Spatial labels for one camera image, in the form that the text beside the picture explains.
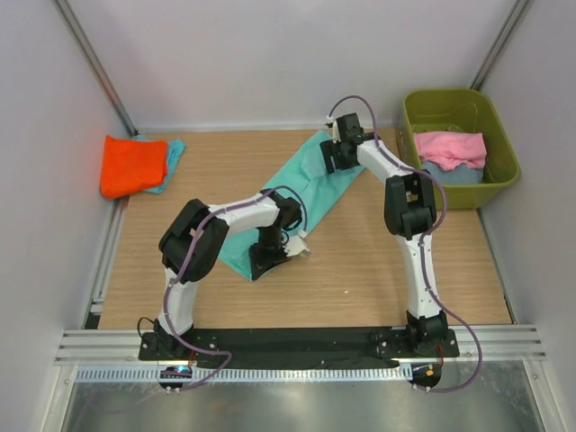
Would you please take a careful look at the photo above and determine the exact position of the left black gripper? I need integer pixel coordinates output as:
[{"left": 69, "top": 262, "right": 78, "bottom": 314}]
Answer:
[{"left": 248, "top": 227, "right": 292, "bottom": 281}]

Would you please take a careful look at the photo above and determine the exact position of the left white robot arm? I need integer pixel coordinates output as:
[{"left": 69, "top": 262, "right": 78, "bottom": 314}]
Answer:
[{"left": 140, "top": 187, "right": 309, "bottom": 360}]

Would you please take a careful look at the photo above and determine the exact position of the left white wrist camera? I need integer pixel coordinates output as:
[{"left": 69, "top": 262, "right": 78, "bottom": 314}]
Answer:
[{"left": 284, "top": 230, "right": 311, "bottom": 258}]

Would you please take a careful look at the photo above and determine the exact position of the purple cable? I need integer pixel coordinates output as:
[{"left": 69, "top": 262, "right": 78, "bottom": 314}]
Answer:
[
  {"left": 328, "top": 94, "right": 483, "bottom": 397},
  {"left": 162, "top": 184, "right": 234, "bottom": 391}
]

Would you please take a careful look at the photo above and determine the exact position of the teal t shirt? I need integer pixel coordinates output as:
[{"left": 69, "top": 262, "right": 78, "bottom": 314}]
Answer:
[{"left": 219, "top": 130, "right": 364, "bottom": 280}]

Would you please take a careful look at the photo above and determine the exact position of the grey blue t shirt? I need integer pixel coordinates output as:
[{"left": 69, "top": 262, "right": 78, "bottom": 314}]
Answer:
[{"left": 422, "top": 161, "right": 483, "bottom": 185}]

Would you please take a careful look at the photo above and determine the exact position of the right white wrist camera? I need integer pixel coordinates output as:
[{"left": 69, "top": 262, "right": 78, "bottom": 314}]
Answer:
[{"left": 325, "top": 115, "right": 341, "bottom": 143}]

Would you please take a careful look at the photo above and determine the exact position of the orange folded t shirt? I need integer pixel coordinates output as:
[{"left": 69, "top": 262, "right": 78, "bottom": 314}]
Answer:
[{"left": 100, "top": 136, "right": 168, "bottom": 200}]

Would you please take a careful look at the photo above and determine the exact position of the slotted cable duct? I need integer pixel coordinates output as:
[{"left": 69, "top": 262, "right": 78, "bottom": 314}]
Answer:
[{"left": 75, "top": 364, "right": 412, "bottom": 384}]

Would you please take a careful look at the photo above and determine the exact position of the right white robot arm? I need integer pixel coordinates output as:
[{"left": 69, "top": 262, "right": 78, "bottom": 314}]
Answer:
[{"left": 320, "top": 113, "right": 448, "bottom": 356}]

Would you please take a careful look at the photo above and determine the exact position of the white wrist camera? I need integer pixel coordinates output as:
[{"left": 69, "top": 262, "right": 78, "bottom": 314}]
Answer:
[
  {"left": 284, "top": 230, "right": 311, "bottom": 258},
  {"left": 325, "top": 115, "right": 341, "bottom": 143}
]

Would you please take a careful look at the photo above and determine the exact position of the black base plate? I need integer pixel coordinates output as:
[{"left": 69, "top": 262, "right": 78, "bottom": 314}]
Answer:
[{"left": 139, "top": 327, "right": 460, "bottom": 367}]

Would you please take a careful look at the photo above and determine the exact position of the pink t shirt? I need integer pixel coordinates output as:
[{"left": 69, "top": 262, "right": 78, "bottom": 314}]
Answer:
[{"left": 414, "top": 131, "right": 487, "bottom": 171}]

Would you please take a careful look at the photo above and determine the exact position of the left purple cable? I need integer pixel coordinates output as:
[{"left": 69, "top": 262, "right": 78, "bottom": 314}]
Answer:
[{"left": 162, "top": 184, "right": 234, "bottom": 391}]

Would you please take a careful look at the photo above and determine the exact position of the light blue folded t shirt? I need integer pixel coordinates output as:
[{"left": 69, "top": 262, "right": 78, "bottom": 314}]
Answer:
[{"left": 131, "top": 136, "right": 186, "bottom": 194}]

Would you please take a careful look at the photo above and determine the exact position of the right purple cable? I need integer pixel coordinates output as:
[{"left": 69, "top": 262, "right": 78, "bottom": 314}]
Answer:
[{"left": 328, "top": 94, "right": 483, "bottom": 397}]

